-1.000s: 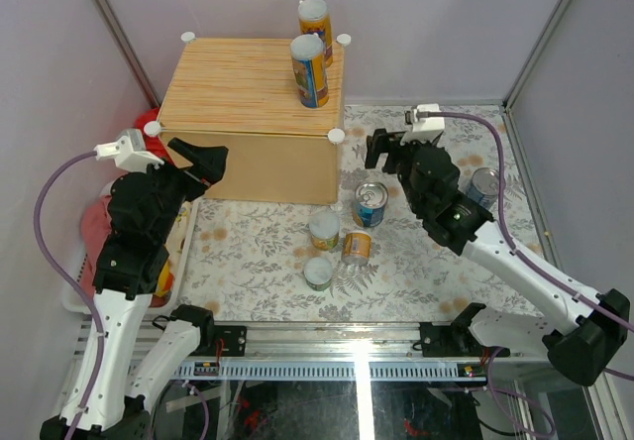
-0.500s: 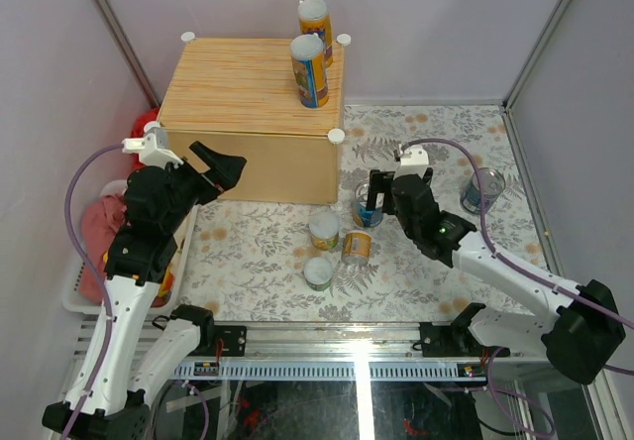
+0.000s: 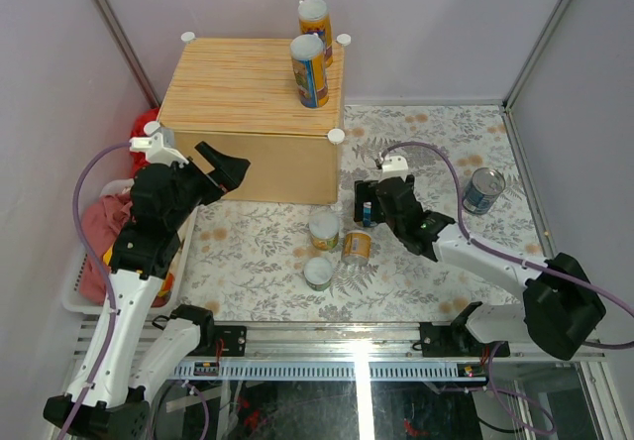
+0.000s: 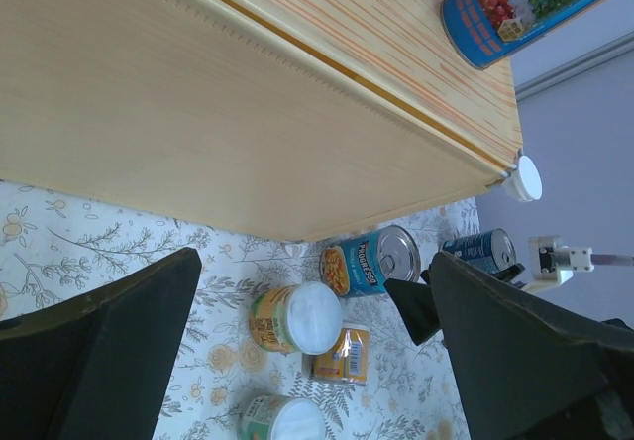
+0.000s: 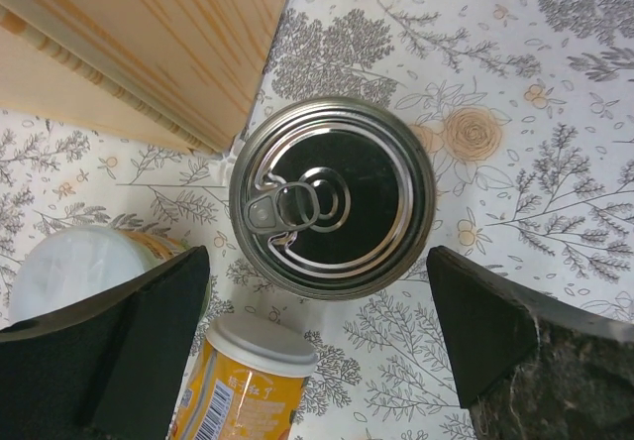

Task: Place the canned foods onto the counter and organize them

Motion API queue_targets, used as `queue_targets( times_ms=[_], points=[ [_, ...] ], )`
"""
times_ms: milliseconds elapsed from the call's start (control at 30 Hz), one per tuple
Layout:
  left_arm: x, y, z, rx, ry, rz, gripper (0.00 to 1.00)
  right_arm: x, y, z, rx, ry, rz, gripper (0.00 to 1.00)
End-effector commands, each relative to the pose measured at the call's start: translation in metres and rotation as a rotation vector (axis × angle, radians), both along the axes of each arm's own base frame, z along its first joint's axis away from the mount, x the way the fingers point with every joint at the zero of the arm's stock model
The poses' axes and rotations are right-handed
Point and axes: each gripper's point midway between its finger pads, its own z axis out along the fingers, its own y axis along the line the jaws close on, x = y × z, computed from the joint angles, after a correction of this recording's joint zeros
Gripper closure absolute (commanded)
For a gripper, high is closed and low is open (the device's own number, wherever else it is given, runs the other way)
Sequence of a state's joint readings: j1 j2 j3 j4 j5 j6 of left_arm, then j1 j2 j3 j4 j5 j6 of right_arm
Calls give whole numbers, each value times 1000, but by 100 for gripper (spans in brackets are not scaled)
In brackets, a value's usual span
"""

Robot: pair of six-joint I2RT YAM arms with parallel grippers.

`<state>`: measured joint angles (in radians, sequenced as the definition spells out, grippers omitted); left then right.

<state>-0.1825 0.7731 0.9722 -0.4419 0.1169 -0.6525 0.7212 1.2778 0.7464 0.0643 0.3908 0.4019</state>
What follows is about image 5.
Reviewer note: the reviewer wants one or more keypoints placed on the wooden storage box counter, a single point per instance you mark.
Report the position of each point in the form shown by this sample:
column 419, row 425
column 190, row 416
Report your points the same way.
column 181, row 74

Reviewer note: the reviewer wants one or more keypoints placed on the short yellow can standing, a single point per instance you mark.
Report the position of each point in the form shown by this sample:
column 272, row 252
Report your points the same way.
column 77, row 263

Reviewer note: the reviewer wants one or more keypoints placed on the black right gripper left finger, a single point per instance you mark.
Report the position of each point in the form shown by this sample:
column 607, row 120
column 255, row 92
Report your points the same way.
column 109, row 366

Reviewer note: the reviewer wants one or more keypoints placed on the blue soup can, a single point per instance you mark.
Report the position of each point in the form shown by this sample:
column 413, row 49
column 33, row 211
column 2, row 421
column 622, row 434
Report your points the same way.
column 332, row 198

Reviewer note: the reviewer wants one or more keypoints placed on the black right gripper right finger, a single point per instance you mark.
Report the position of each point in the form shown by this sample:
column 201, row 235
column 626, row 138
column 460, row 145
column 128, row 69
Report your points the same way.
column 526, row 365

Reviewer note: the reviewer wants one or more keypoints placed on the white corner connector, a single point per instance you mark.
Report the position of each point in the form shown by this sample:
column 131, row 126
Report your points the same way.
column 222, row 164

